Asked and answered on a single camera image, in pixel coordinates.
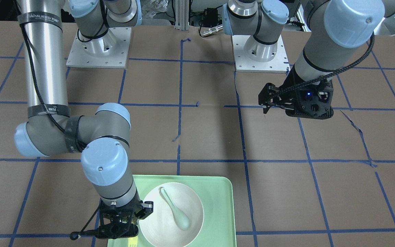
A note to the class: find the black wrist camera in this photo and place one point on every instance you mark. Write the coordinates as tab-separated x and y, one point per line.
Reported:
116	226
312	103

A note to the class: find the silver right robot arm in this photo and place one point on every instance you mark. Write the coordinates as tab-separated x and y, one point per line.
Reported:
102	139

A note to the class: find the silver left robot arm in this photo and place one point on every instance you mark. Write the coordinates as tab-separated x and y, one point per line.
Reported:
342	35

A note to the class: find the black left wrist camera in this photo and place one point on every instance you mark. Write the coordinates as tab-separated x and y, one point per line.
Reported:
312	103

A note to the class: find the white round plate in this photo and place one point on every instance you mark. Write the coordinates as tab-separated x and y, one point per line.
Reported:
159	228

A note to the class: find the yellow plastic fork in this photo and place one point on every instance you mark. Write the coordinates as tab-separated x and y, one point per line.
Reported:
132	242

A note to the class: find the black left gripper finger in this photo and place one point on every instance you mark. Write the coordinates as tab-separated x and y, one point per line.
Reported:
268	95
265	109

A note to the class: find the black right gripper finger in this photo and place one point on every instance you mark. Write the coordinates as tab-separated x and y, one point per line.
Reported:
146	210

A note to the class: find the light green plastic tray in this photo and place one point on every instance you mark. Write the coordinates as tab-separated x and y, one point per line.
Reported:
218	228

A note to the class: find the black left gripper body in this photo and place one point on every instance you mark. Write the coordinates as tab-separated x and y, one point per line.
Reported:
290	90

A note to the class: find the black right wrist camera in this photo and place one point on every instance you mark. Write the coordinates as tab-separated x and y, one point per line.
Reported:
116	226

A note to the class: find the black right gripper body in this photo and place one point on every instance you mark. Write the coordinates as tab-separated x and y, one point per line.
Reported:
145	209

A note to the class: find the pale green plastic spoon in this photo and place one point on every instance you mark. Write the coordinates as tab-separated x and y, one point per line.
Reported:
179	217

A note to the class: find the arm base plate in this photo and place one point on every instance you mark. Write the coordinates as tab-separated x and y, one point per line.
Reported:
251	56
108	51

